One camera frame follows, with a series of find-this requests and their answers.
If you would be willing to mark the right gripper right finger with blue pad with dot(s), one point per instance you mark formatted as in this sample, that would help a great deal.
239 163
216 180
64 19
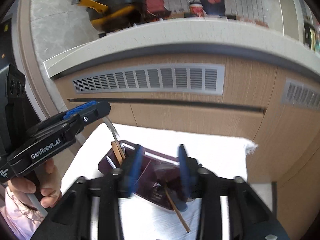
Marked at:
189 176

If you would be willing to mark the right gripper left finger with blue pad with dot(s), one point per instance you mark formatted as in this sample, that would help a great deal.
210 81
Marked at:
131 172

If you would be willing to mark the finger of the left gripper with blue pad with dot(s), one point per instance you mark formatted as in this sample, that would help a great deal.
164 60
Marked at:
85 114

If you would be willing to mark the brown wooden spoon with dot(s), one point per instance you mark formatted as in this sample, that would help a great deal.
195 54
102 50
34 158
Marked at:
117 152

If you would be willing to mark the wooden chopstick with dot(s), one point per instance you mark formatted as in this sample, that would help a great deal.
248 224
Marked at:
185 225

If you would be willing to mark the metal shovel-shaped spoon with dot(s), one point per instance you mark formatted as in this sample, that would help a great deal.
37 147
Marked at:
115 134

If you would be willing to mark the pink sleeve forearm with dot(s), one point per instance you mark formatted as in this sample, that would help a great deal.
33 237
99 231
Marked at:
22 220

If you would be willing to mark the left hand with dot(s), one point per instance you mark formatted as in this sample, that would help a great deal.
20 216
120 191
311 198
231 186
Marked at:
49 186

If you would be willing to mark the maroon plastic utensil holder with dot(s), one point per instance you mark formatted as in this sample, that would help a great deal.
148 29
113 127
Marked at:
157 169

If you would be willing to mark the white textured cloth mat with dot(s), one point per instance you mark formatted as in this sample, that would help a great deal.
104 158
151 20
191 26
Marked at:
141 219

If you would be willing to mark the wooden cabinet front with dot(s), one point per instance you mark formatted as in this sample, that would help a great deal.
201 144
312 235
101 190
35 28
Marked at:
250 107

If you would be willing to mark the black yellow pan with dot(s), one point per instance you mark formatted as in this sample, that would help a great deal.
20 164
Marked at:
111 15

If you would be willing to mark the small grey ventilation grille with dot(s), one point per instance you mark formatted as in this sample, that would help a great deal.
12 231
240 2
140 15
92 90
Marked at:
298 94

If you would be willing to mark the white countertop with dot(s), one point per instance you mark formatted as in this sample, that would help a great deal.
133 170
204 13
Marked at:
190 35

